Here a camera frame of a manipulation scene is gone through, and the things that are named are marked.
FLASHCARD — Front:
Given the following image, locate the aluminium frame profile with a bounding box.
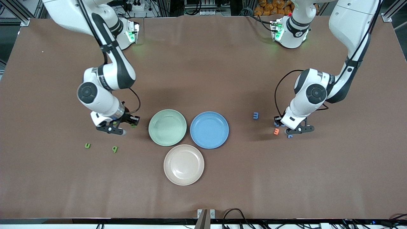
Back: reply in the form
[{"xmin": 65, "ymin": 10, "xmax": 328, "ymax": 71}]
[
  {"xmin": 382, "ymin": 0, "xmax": 407, "ymax": 23},
  {"xmin": 0, "ymin": 0, "xmax": 31, "ymax": 26}
]

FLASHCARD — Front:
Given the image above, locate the black table edge strip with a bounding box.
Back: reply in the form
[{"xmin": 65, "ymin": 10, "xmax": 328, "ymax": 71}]
[{"xmin": 0, "ymin": 218, "xmax": 407, "ymax": 226}]

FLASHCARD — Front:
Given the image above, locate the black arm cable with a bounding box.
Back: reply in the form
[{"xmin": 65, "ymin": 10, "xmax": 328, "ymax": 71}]
[
  {"xmin": 274, "ymin": 0, "xmax": 382, "ymax": 117},
  {"xmin": 76, "ymin": 0, "xmax": 141, "ymax": 114}
]

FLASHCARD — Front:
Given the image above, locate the blue plate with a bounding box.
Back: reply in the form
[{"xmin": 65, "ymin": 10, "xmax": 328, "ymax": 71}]
[{"xmin": 190, "ymin": 111, "xmax": 230, "ymax": 149}]

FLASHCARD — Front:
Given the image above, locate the black looped cable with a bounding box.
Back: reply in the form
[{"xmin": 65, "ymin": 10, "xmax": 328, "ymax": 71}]
[{"xmin": 222, "ymin": 208, "xmax": 255, "ymax": 229}]

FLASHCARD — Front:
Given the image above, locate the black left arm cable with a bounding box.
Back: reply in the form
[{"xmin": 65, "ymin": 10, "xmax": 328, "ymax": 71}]
[{"xmin": 274, "ymin": 0, "xmax": 382, "ymax": 117}]

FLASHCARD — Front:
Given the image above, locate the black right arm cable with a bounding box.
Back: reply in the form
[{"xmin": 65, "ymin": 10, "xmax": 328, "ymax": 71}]
[{"xmin": 76, "ymin": 0, "xmax": 141, "ymax": 114}]

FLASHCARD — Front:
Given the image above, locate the white power strip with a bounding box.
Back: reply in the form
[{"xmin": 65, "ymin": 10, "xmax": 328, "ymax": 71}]
[
  {"xmin": 122, "ymin": 0, "xmax": 145, "ymax": 11},
  {"xmin": 200, "ymin": 9, "xmax": 231, "ymax": 16}
]

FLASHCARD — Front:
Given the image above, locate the orange fruit pile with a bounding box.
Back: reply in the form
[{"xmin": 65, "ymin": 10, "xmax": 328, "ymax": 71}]
[{"xmin": 254, "ymin": 0, "xmax": 293, "ymax": 16}]

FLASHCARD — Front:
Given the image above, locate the light green plate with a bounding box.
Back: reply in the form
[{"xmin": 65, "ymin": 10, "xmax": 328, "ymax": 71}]
[{"xmin": 148, "ymin": 109, "xmax": 187, "ymax": 147}]

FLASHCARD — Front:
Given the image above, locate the beige plate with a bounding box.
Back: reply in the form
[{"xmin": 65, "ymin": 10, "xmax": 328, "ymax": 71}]
[{"xmin": 163, "ymin": 144, "xmax": 205, "ymax": 186}]

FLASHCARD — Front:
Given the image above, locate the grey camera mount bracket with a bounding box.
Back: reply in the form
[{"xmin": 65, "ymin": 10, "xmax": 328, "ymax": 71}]
[{"xmin": 195, "ymin": 208, "xmax": 216, "ymax": 229}]

